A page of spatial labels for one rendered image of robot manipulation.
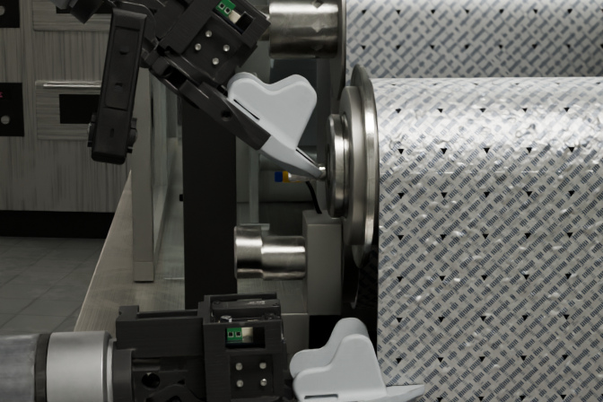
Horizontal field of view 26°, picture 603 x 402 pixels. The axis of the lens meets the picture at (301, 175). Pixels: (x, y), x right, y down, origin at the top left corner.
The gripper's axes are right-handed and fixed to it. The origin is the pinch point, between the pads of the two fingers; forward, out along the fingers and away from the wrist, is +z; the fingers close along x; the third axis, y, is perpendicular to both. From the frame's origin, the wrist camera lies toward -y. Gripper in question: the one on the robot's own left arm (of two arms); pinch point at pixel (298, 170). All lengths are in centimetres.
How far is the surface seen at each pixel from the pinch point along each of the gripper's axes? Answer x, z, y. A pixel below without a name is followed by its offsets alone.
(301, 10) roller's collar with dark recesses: 20.0, -5.5, 9.1
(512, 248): -8.3, 13.6, 5.8
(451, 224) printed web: -8.3, 9.2, 4.4
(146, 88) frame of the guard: 94, -9, -14
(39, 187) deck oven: 498, -5, -130
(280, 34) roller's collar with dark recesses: 19.9, -5.6, 6.3
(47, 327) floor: 362, 26, -137
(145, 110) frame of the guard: 94, -7, -16
